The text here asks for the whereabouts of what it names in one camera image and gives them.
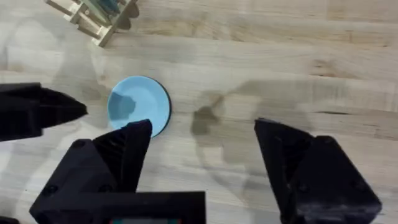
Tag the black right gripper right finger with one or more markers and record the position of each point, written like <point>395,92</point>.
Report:
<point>320,180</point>

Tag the light blue plate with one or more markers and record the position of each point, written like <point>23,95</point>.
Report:
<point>140,99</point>

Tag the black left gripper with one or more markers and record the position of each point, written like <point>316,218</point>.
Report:
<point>18,112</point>

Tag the teal plate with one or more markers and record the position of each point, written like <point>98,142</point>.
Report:
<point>109,4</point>

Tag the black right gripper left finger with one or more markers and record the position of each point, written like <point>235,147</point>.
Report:
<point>102,165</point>

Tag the wooden peg dish rack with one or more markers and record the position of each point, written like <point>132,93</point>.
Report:
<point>93,28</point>

